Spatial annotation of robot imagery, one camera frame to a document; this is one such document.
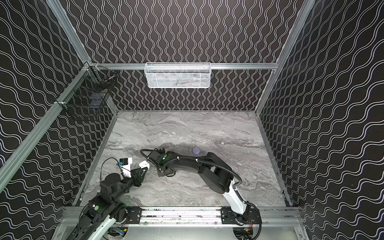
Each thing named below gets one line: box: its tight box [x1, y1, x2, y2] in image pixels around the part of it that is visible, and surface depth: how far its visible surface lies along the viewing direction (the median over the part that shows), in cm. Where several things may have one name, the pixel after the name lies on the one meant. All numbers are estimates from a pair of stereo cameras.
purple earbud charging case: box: [192, 147, 201, 155], surface depth 100 cm
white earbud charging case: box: [139, 160, 150, 170], surface depth 79 cm
